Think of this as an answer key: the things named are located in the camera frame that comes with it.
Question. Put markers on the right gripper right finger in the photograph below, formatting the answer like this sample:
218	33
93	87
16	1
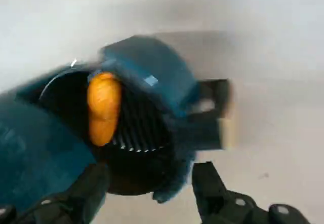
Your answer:
215	198

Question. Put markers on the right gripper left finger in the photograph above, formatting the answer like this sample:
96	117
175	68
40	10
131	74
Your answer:
83	201

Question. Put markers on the yellow corn cob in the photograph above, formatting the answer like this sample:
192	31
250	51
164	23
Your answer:
103	107

